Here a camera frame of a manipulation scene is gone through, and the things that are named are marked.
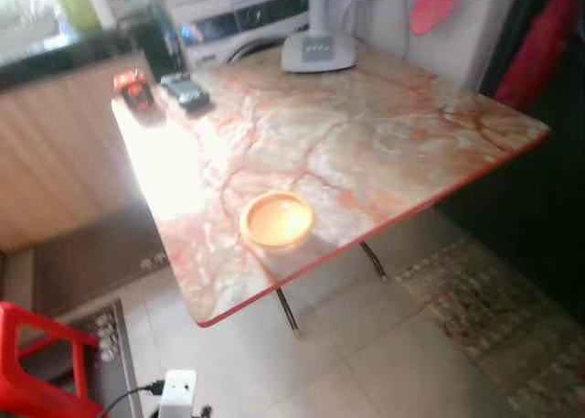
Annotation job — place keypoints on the dark patterned floor mat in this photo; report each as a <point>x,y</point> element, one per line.
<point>110,345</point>

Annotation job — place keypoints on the red plastic chair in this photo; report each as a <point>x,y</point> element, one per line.
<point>32,395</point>

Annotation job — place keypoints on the dark brown floor mat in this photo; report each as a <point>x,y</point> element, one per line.
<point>91,262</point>

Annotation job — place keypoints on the yellow plastic bowl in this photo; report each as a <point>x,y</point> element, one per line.
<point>277,219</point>

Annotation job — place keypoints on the brown patterned rug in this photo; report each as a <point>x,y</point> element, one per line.
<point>503,336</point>

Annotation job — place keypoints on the light wooden kitchen cabinet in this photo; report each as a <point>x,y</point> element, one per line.
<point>55,153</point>

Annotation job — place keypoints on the marble pattern folding table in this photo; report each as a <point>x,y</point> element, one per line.
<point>366,144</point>

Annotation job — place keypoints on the grey toy car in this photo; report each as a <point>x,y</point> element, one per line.
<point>185,91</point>

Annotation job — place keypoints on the red toy car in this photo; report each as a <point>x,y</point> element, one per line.
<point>133,91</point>

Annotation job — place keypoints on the black kitchen countertop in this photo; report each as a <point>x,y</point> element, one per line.
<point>64,61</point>

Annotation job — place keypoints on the grey standing fan base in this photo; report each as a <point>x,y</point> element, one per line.
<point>318,50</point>

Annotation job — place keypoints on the white front-load washing machine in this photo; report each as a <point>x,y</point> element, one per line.
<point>238,25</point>

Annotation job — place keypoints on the red hanging cloth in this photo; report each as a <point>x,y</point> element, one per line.
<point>539,52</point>

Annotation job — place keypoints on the green plastic bottle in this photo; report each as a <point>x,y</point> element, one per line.
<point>75,2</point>

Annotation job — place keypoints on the pink hanging cloth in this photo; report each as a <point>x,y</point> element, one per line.
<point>434,5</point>

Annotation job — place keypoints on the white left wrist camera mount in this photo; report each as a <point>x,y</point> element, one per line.
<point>177,395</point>

